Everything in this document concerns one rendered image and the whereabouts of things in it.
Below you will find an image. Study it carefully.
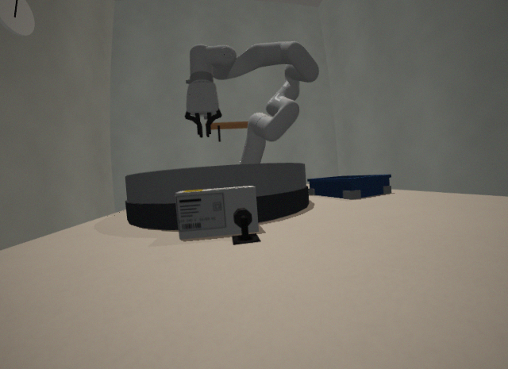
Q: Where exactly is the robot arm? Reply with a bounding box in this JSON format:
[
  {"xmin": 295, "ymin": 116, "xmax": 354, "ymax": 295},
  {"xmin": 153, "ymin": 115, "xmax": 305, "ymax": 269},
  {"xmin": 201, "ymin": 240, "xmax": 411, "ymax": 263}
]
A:
[{"xmin": 186, "ymin": 41, "xmax": 319, "ymax": 164}]

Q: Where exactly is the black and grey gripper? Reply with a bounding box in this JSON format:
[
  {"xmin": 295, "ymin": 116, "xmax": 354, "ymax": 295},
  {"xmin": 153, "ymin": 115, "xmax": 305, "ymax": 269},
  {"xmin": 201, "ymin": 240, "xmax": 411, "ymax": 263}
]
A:
[{"xmin": 185, "ymin": 79, "xmax": 221, "ymax": 138}]

